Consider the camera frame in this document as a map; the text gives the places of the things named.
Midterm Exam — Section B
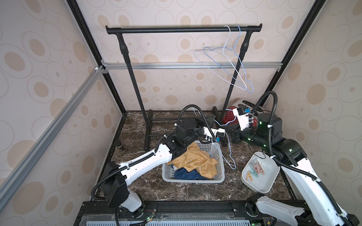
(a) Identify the pale blue wire hanger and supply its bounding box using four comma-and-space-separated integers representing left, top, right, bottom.
192, 107, 238, 170

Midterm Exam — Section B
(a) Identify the pink plastic clothespin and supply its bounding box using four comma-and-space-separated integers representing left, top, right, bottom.
251, 160, 265, 175

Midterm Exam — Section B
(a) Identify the yellow plastic clothespin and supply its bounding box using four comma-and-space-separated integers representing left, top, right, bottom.
247, 171, 253, 181

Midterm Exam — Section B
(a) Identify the teal plastic clothespin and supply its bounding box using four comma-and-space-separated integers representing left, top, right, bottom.
249, 167, 259, 178

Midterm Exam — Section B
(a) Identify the light blue plastic hanger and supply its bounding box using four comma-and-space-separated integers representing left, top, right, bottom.
202, 25, 254, 94

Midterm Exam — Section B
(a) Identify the mustard yellow t-shirt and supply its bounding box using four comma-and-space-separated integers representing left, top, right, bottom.
167, 142, 218, 180

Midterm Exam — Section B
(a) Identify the navy blue t-shirt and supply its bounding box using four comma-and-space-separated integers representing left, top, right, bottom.
174, 168, 209, 180

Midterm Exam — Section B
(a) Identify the white wire hanger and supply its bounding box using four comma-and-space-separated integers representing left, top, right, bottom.
193, 42, 243, 79

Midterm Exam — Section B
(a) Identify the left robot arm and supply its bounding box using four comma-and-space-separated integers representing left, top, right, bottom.
98, 118, 207, 212

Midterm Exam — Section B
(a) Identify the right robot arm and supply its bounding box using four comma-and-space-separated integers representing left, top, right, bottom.
231, 109, 360, 226

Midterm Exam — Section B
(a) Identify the red polka dot toaster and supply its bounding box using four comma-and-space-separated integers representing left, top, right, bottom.
222, 98, 255, 125

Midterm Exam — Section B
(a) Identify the white plastic basket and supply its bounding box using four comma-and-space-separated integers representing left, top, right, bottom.
162, 140, 225, 184

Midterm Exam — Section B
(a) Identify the white plastic bin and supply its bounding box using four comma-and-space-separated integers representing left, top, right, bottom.
241, 152, 280, 194

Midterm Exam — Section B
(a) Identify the black clothes rack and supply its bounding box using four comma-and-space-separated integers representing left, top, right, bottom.
103, 24, 262, 150

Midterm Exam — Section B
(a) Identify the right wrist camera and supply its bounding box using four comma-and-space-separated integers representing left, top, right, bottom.
232, 105, 250, 131

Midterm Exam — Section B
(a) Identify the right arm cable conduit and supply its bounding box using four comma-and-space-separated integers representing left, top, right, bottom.
248, 90, 354, 226

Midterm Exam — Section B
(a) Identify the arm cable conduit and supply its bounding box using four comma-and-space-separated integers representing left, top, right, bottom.
90, 104, 217, 200
248, 90, 354, 226

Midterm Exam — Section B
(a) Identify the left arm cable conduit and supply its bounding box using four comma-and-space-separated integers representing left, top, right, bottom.
90, 104, 217, 200

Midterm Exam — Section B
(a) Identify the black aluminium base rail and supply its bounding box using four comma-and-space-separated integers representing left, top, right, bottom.
74, 194, 317, 226

